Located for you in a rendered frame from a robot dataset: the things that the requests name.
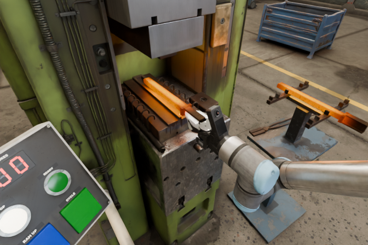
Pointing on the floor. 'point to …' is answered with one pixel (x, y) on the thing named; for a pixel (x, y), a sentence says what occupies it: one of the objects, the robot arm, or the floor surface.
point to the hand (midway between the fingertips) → (189, 111)
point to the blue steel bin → (300, 25)
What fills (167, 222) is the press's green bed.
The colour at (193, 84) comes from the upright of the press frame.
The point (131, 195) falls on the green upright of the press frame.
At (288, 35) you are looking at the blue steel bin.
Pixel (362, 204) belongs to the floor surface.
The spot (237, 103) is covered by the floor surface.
